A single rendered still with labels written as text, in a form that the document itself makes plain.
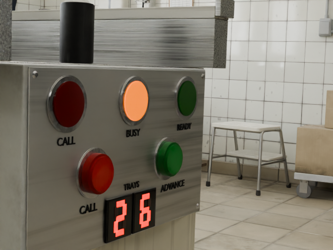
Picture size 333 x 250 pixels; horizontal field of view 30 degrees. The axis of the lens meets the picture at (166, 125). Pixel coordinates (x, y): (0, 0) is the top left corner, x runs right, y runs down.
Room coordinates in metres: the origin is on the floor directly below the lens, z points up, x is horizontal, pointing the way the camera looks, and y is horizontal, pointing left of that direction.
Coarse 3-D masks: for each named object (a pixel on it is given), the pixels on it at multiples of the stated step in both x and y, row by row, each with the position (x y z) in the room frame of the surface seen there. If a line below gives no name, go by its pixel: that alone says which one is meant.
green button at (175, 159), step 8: (168, 144) 0.53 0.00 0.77; (176, 144) 0.54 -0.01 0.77; (160, 152) 0.53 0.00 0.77; (168, 152) 0.52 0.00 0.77; (176, 152) 0.54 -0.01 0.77; (160, 160) 0.52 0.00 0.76; (168, 160) 0.53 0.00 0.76; (176, 160) 0.54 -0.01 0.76; (160, 168) 0.53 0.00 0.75; (168, 168) 0.53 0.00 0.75; (176, 168) 0.54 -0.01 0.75
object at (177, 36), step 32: (224, 0) 0.61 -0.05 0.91; (32, 32) 0.74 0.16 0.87; (96, 32) 0.69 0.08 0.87; (128, 32) 0.66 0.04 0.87; (160, 32) 0.64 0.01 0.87; (192, 32) 0.62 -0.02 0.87; (224, 32) 0.63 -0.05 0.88; (128, 64) 0.66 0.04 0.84; (160, 64) 0.64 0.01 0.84; (192, 64) 0.62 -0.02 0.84; (224, 64) 0.63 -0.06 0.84
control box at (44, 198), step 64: (0, 64) 0.41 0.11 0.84; (64, 64) 0.44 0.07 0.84; (0, 128) 0.41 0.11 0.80; (64, 128) 0.43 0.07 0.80; (128, 128) 0.49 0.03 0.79; (192, 128) 0.58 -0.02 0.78; (0, 192) 0.41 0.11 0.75; (64, 192) 0.43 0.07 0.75; (128, 192) 0.49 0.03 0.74; (192, 192) 0.58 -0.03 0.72
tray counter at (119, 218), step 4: (124, 200) 0.48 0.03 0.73; (116, 204) 0.48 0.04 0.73; (120, 204) 0.48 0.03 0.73; (124, 204) 0.49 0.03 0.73; (116, 208) 0.48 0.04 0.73; (124, 208) 0.49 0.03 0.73; (116, 212) 0.48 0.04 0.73; (124, 212) 0.49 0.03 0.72; (116, 216) 0.48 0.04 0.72; (120, 216) 0.48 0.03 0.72; (116, 220) 0.48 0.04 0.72; (120, 220) 0.48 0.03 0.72; (124, 220) 0.49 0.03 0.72; (116, 224) 0.48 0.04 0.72; (124, 224) 0.49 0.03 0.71; (116, 228) 0.48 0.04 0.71; (124, 228) 0.49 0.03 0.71; (116, 232) 0.48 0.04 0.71; (120, 232) 0.48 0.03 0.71; (116, 236) 0.48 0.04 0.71
